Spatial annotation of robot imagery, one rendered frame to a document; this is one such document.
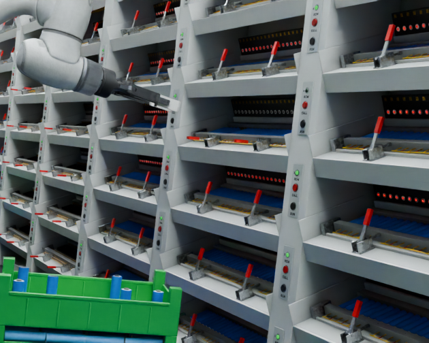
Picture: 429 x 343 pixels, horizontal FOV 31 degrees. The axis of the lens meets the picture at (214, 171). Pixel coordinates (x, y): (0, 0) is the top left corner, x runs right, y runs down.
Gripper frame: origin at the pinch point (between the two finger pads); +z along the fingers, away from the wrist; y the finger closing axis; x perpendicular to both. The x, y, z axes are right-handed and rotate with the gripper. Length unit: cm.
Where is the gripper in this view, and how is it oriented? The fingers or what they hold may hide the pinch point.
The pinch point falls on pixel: (165, 103)
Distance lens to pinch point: 212.6
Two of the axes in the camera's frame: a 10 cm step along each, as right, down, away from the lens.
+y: -4.8, -0.7, 8.7
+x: -2.5, 9.7, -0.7
